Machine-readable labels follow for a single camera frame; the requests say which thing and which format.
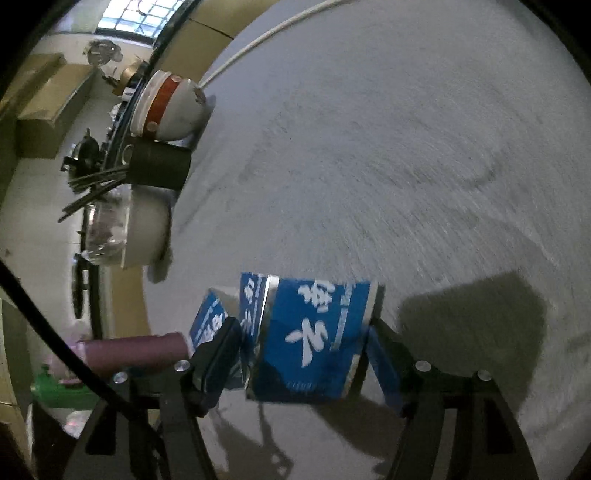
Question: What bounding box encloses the blue snack box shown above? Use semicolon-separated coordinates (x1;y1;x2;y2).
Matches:
189;287;239;351

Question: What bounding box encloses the blue foil snack wrapper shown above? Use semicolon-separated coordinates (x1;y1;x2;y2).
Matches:
239;272;384;404

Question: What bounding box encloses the maroon thermos bottle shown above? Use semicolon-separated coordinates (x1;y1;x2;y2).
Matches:
70;332;189;376

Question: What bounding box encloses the black chopstick holder cup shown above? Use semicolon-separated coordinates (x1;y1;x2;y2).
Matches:
121;138;191;191

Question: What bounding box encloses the red and white bowl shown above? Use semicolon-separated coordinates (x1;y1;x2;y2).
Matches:
130;70;207;142

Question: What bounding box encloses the white cable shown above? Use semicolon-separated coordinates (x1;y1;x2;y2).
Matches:
197;0;357;90

